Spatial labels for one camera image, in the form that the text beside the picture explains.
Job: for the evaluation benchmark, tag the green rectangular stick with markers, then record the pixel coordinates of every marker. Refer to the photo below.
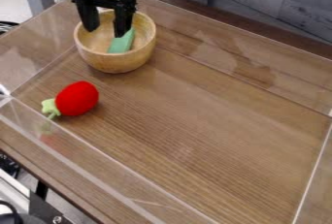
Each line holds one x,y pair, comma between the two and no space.
123,44

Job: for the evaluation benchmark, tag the brown wooden bowl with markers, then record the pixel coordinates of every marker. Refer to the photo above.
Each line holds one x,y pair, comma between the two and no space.
117,55

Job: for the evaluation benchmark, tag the red plush strawberry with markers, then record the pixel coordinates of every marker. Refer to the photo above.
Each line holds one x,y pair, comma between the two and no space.
76,100

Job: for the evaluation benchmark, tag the clear acrylic tray walls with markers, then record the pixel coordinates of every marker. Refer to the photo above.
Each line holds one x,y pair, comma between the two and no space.
206,138

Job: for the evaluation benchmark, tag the black table leg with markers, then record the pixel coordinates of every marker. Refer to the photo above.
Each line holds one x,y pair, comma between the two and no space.
42,190

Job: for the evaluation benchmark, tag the black metal bracket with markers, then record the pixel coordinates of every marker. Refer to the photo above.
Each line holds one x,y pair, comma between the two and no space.
42,210

